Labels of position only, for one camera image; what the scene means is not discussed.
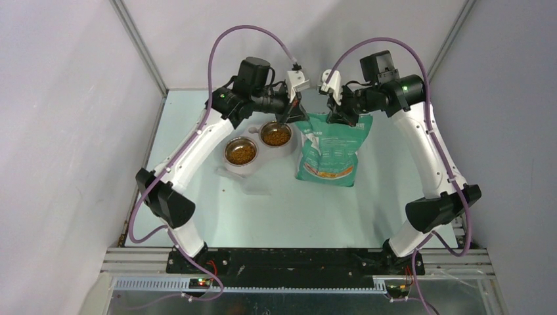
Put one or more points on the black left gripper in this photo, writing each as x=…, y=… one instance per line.
x=296, y=113

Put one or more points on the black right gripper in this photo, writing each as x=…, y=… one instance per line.
x=340, y=113

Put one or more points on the teal pet food bag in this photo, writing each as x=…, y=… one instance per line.
x=329, y=152

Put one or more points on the clear plastic scoop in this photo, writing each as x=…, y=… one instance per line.
x=249, y=184

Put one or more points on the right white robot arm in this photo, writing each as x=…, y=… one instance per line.
x=403, y=100

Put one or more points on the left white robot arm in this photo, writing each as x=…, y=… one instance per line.
x=228, y=106

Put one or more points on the right steel bowl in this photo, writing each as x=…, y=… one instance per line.
x=274, y=126

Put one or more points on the steel bowl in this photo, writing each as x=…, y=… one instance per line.
x=274, y=126
x=238, y=142

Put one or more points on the brown kibble in right bowl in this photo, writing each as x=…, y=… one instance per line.
x=276, y=138

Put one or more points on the brown kibble in bowl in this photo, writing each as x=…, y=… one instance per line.
x=276, y=138
x=241, y=155

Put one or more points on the brown kibble in left bowl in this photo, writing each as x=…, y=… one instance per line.
x=241, y=155

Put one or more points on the left steel bowl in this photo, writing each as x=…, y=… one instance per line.
x=238, y=142

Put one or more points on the grey double bowl stand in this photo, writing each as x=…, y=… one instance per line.
x=265, y=153

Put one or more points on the right controller board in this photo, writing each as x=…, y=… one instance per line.
x=398, y=292

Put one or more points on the controller board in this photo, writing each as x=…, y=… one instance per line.
x=398, y=292
x=200, y=283

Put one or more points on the left controller board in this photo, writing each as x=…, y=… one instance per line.
x=200, y=283

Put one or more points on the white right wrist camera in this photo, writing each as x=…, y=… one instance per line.
x=331, y=85

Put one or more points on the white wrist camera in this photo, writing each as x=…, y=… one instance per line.
x=331, y=85
x=296, y=82

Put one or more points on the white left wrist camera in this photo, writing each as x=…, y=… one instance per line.
x=296, y=82

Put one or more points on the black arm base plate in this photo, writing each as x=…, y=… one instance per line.
x=349, y=268

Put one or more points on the aluminium frame rail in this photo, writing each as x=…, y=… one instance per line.
x=164, y=269

